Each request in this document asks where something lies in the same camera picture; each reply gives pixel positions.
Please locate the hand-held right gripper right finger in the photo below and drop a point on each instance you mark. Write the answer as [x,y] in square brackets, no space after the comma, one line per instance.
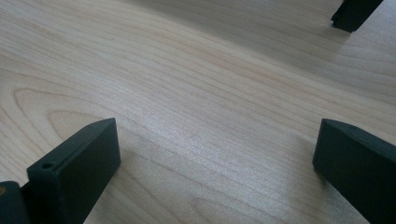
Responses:
[361,168]

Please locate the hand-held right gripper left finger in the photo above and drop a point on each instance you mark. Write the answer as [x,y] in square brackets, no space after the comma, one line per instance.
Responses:
[77,168]

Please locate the black metal-legged shelf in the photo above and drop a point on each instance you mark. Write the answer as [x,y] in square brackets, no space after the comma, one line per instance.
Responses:
[355,15]

